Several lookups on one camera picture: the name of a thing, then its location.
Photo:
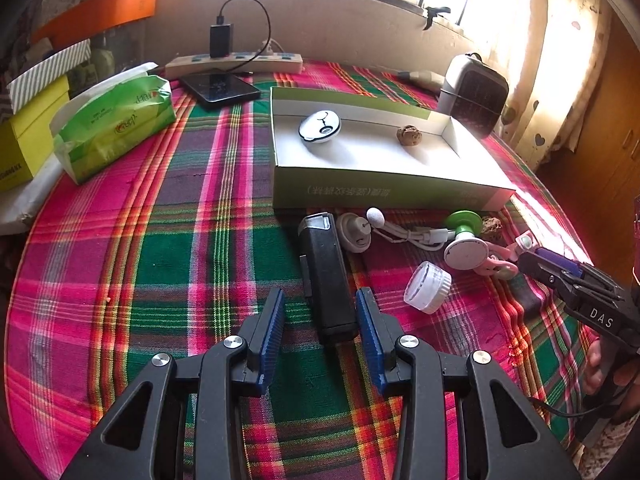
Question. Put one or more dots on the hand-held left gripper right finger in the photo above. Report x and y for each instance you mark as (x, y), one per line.
(367, 330)

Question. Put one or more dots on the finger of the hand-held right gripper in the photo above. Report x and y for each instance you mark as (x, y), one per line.
(557, 264)
(597, 282)

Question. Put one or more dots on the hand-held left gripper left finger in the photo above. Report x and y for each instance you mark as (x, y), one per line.
(272, 330)

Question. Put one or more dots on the small pink case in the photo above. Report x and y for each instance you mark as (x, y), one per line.
(526, 243)

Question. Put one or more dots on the long pink case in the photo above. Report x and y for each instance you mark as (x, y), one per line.
(492, 266)

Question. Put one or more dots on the black rectangular flashlight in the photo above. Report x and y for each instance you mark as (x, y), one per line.
(325, 280)

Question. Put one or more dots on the white ribbed jar cap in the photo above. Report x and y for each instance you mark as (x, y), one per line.
(425, 286)

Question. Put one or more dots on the green and white spool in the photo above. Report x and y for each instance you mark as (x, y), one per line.
(465, 252)

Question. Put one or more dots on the green and white cardboard box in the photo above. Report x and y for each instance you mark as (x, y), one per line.
(360, 170)

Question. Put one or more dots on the person's right hand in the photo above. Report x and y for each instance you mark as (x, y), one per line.
(594, 367)

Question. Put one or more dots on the brown walnut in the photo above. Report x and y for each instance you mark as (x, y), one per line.
(492, 226)
(407, 135)

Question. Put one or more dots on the wooden cabinet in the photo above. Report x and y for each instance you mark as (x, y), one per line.
(605, 160)

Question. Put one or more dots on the plaid tablecloth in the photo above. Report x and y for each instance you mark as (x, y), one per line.
(150, 260)

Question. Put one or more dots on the grey space heater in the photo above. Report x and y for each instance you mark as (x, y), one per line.
(472, 95)

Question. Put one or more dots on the cream heart print curtain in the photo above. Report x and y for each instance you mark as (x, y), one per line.
(550, 60)

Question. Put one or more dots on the white round device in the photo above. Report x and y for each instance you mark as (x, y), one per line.
(320, 129)

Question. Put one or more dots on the black smartphone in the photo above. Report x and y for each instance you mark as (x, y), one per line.
(220, 89)

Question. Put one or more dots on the green tissue pack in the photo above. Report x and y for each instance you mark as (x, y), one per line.
(117, 120)

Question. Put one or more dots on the white power strip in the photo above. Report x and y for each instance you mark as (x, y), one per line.
(235, 63)

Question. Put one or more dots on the white plug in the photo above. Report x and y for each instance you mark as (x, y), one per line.
(268, 48)

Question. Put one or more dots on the yellow cardboard box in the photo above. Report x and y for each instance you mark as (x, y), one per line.
(30, 130)

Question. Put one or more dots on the striped box lid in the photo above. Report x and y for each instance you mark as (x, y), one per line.
(50, 72)

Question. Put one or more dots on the orange box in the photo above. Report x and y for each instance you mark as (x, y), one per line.
(95, 12)

